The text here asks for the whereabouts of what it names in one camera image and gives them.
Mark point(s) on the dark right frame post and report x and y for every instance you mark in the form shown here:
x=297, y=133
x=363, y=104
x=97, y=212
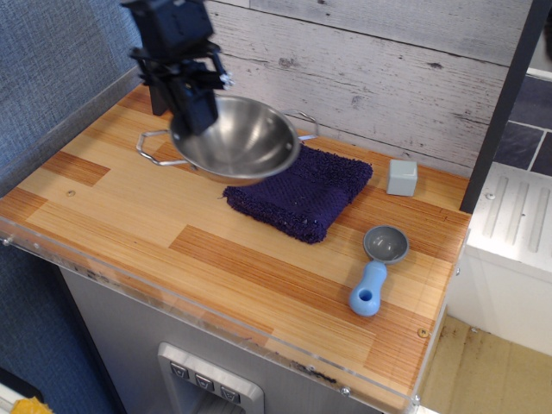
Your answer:
x=515, y=77

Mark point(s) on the grey plastic cube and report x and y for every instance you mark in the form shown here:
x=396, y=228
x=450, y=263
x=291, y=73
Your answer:
x=402, y=178

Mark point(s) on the silver dispenser button panel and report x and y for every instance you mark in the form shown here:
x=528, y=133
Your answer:
x=195, y=385

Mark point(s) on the dark blue folded cloth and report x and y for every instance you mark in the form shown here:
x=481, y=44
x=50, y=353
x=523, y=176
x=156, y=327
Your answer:
x=304, y=200

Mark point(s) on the dark left frame post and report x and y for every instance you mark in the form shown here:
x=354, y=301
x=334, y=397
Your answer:
x=161, y=99

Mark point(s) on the metal bowl with wire handles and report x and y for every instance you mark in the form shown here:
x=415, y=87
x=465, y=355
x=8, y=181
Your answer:
x=249, y=142

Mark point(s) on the white ribbed side unit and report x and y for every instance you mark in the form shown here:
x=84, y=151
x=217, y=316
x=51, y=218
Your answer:
x=503, y=278

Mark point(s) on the yellow black object bottom left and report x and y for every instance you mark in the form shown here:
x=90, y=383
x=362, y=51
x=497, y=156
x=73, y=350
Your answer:
x=13, y=402

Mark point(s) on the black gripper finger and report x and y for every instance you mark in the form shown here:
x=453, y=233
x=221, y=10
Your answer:
x=195, y=109
x=167, y=87

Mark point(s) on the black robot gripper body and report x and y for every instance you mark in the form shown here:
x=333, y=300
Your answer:
x=175, y=43

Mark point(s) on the dark frame post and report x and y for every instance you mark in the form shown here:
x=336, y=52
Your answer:
x=515, y=77
x=161, y=99

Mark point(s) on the clear acrylic table edge guard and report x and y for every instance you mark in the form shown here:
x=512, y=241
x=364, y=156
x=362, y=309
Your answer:
x=275, y=297

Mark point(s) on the grey scoop with blue handle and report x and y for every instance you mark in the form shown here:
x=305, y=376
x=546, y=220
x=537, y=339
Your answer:
x=384, y=245

